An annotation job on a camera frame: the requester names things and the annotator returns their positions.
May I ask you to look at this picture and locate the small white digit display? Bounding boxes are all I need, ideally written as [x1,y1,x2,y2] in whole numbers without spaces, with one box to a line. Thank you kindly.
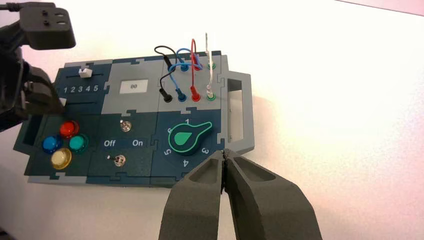
[119,79,149,95]

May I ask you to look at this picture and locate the red jumper cable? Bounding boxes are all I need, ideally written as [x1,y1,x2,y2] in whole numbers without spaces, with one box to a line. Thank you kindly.
[189,38,204,102]

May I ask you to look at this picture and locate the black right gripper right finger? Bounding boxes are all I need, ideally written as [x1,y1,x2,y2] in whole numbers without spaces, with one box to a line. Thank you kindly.
[224,150,324,240]

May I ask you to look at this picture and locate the teal round push button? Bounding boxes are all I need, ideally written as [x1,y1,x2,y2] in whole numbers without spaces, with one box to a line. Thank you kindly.
[68,133,90,154]

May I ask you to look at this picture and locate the blue round push button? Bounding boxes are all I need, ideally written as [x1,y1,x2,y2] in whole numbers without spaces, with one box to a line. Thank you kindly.
[42,135,63,155]

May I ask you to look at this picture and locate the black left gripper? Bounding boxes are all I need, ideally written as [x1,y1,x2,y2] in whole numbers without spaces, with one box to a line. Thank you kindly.
[0,24,67,133]

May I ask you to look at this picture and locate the yellow round push button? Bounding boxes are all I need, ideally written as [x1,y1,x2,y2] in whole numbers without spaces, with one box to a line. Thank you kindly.
[50,148,73,170]

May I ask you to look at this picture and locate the black camera cable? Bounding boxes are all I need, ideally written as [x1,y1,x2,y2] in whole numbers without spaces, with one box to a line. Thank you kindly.
[0,2,22,13]

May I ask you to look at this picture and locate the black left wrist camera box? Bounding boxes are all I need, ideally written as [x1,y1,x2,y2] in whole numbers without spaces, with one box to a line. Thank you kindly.
[19,2,76,51]

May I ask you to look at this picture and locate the white jumper cable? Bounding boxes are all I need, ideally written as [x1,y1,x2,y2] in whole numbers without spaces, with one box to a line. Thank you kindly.
[204,32,217,101]

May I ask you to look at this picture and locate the dark grey modular control box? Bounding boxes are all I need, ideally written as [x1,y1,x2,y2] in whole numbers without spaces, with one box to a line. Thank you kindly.
[13,50,256,188]

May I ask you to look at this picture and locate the black jumper cable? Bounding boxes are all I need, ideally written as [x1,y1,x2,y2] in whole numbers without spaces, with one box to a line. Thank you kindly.
[154,45,175,103]

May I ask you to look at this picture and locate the green pointer rotary knob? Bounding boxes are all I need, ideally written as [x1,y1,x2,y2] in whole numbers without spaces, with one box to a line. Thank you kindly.
[167,121,214,157]

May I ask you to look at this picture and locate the red round push button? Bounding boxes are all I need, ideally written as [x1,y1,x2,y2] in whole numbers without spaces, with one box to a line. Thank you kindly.
[59,120,80,139]

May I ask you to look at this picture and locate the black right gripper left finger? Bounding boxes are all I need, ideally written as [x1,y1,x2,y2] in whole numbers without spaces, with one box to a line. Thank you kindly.
[158,150,227,240]

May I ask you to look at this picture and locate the blue jumper cable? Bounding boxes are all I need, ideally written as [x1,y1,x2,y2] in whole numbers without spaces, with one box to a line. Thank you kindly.
[167,47,204,103]

